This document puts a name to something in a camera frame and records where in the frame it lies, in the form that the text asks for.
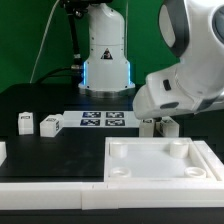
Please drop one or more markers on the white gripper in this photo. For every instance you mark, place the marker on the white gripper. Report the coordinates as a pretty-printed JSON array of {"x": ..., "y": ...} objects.
[{"x": 161, "y": 96}]

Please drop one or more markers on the white square tabletop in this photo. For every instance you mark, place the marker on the white square tabletop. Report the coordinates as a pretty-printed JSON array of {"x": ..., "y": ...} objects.
[{"x": 154, "y": 159}]

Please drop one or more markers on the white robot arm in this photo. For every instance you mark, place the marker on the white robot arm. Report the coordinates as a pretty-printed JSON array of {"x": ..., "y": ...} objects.
[{"x": 193, "y": 30}]

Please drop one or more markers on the white marker plate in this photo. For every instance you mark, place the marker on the white marker plate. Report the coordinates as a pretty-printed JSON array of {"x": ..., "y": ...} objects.
[{"x": 100, "y": 119}]

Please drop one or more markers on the white U-shaped fence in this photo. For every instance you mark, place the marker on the white U-shaped fence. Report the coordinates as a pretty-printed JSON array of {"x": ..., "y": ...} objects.
[{"x": 117, "y": 195}]

